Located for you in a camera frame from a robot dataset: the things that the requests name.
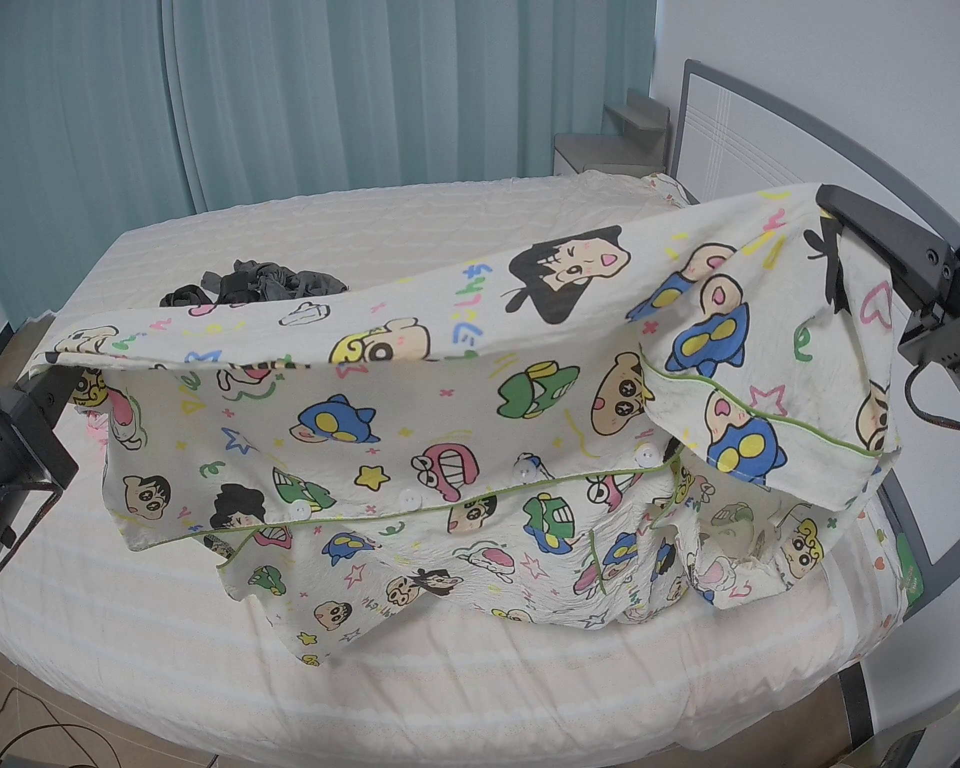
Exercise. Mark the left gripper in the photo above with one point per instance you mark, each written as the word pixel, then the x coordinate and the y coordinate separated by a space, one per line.
pixel 19 450

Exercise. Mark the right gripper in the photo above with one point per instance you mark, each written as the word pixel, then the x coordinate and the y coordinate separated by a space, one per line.
pixel 934 334

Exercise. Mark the white printed pyjama top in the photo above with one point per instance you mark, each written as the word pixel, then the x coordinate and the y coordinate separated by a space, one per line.
pixel 450 390

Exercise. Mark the bed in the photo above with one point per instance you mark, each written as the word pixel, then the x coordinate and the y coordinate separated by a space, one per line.
pixel 375 217

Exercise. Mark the dark grey garment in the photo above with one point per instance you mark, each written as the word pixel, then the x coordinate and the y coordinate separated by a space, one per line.
pixel 285 283

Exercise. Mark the blue-green curtain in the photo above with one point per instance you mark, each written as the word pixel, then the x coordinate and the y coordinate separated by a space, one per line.
pixel 412 90
pixel 75 150

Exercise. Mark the grey bedside table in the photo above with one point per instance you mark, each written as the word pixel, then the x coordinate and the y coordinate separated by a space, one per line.
pixel 600 150

